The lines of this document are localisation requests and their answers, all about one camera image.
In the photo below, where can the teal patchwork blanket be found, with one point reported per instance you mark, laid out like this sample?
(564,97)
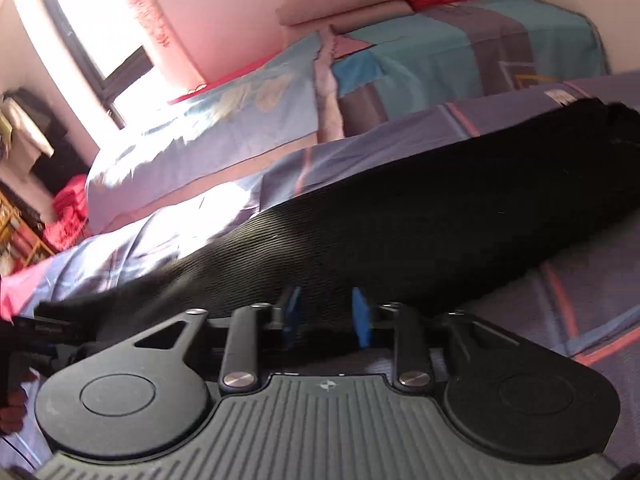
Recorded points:
(461,51)

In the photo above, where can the red clothes pile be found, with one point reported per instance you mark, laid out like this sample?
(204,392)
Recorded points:
(71,212)

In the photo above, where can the left hand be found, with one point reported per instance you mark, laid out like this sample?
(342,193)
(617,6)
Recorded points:
(12,414)

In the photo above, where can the black pants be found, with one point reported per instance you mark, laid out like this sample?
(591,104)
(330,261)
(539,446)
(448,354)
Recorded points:
(430,231)

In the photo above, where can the dark framed window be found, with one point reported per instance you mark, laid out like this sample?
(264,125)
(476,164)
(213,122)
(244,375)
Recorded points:
(104,39)

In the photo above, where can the beige pillow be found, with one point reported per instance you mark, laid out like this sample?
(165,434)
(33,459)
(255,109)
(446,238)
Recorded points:
(346,15)

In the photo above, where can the yellow wooden shelf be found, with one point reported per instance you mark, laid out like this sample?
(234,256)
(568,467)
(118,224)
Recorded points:
(22,243)

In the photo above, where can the light blue folded quilt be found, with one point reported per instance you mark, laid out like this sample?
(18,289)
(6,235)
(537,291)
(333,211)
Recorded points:
(220,135)

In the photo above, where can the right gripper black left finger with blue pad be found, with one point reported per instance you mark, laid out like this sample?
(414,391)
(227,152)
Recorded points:
(148,393)

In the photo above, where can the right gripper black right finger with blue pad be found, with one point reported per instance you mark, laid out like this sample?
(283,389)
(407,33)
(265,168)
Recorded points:
(503,393)

